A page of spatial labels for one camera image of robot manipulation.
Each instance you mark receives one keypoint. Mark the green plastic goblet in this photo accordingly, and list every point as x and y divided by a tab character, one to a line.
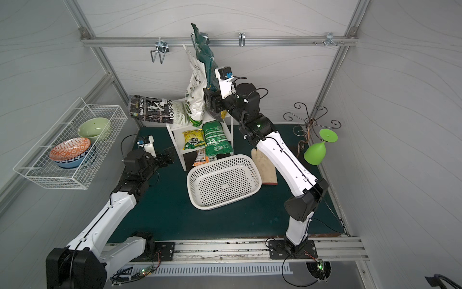
315	154

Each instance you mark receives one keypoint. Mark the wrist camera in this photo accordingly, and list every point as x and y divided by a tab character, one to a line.
147	144
225	79

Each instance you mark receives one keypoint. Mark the black object bottom right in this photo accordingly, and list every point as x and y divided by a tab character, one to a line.
441	281

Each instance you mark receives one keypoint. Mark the white wire wall basket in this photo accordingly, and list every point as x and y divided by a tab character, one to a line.
36	166

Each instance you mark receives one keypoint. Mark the black white soil bag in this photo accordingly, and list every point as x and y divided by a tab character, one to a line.
162	111

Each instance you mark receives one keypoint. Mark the dark green table mat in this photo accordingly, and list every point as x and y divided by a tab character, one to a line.
167	212

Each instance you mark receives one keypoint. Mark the bronze curly wire stand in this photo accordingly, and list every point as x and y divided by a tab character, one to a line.
305	129

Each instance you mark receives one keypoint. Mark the white perforated plastic basket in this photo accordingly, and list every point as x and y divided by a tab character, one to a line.
223	182

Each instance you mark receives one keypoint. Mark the yellow green seed bag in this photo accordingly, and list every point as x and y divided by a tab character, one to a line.
194	139

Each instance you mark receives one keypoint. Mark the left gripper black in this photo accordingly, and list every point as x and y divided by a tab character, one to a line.
164	157

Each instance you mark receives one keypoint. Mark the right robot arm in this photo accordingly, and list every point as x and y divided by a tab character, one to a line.
243	104

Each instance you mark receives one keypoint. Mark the white green fertilizer bag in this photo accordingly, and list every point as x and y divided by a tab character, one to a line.
194	95

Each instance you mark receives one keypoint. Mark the aluminium top rail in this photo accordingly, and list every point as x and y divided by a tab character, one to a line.
276	41

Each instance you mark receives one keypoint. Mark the orange white small bag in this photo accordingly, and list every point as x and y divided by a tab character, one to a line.
201	158

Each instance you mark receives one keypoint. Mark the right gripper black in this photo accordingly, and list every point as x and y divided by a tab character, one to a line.
210	102

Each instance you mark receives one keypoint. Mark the light green bowl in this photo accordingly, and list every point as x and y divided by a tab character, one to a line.
95	129

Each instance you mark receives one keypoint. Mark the green white-striped fertilizer bag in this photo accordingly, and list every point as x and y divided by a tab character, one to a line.
216	140

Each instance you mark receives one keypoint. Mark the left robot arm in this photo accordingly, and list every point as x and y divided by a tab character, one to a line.
83	264

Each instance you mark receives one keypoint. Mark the dark green fertilizer bag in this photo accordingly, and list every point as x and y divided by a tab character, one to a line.
205	55

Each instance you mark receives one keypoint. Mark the white two-tier shelf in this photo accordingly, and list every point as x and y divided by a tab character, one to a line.
176	134

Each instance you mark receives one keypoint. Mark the blue bowl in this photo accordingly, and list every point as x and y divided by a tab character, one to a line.
85	159

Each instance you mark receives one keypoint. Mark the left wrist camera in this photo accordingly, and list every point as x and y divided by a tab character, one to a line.
147	144

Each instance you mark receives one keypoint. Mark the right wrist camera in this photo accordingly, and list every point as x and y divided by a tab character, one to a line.
225	79

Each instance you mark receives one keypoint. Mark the orange patterned bowl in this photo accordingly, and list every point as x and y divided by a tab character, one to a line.
70	149

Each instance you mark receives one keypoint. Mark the beige work glove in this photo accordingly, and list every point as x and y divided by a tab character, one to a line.
265	167

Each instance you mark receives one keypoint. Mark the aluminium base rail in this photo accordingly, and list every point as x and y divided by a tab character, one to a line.
264	250

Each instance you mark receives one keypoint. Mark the white slotted cable duct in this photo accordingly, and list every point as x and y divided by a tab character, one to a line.
224	269

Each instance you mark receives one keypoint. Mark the metal double hook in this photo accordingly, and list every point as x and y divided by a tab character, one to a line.
160	51

